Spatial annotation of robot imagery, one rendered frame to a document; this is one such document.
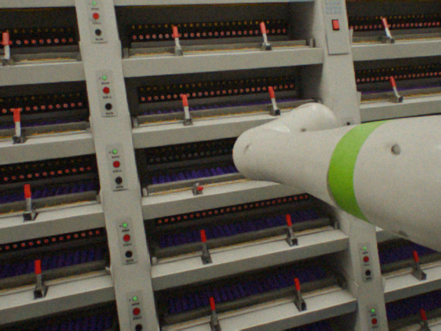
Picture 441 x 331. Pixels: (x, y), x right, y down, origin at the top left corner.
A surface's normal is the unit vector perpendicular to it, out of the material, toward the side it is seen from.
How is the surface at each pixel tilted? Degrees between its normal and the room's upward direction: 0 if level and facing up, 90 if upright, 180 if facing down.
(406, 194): 88
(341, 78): 90
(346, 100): 90
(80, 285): 21
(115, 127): 90
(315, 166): 76
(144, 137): 111
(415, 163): 65
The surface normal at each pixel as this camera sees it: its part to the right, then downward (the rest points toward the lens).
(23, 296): -0.04, -0.93
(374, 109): 0.26, 0.33
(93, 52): 0.23, -0.02
